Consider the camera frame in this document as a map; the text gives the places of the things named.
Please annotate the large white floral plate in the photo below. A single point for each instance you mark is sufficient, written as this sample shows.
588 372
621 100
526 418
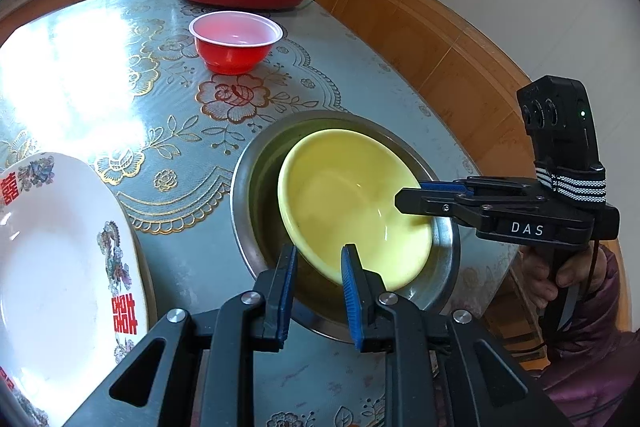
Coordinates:
50 282

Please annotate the yellow bowl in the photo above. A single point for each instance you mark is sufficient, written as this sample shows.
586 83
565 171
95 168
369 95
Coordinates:
345 202

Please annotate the person's right forearm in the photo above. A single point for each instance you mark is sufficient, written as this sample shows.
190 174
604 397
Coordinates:
600 347

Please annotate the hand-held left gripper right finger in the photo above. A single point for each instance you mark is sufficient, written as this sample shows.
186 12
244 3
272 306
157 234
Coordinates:
350 302

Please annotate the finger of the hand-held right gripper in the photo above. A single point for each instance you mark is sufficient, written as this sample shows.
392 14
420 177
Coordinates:
440 187
430 203

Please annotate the person's right hand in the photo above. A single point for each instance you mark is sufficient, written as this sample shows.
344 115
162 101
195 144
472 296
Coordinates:
535 274

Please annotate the red plastic bowl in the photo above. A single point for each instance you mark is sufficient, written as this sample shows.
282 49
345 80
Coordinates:
232 52

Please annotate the stainless steel bowl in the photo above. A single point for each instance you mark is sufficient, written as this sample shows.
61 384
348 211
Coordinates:
255 187

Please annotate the floral gold-patterned tablecloth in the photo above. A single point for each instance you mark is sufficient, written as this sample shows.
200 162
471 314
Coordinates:
150 107

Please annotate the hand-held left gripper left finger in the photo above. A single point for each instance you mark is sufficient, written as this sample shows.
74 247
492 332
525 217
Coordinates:
286 302

